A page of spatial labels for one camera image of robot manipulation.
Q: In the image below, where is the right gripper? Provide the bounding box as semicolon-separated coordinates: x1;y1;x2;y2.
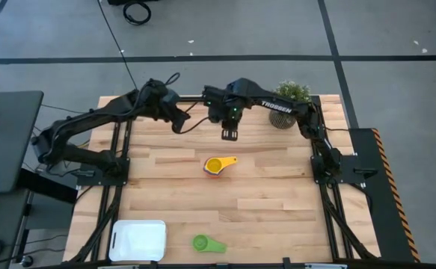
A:
202;84;245;142

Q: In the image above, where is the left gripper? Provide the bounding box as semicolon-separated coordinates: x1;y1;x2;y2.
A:
142;78;191;135

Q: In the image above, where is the yellow measuring cup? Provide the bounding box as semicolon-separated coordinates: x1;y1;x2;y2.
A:
203;155;239;176

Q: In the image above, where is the green measuring cup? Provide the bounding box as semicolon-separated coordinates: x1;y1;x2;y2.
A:
192;234;228;254

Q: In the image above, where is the white plastic basket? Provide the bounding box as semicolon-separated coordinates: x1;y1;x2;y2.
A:
108;219;168;262

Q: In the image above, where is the potted plant in striped pot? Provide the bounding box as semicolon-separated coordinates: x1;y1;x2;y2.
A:
268;80;313;131

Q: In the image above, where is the black equipment box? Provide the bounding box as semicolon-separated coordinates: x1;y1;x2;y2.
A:
107;0;161;6

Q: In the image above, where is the dark grey desk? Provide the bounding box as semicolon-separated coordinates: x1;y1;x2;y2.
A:
0;90;45;195

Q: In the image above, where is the black hazard-striped floor mat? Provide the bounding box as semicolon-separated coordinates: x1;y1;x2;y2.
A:
348;127;421;262

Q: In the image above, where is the grey side table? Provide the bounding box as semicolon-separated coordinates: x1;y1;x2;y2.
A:
0;188;31;269

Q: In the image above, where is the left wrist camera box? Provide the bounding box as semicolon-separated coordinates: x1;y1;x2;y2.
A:
162;89;181;110

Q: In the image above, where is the long black hanging cable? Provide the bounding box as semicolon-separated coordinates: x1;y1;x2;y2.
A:
96;0;141;90

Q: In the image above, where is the coiled black cable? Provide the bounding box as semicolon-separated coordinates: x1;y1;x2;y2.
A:
123;1;153;26

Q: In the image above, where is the thin black floor cable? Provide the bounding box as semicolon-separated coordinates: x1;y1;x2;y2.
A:
40;103;97;115

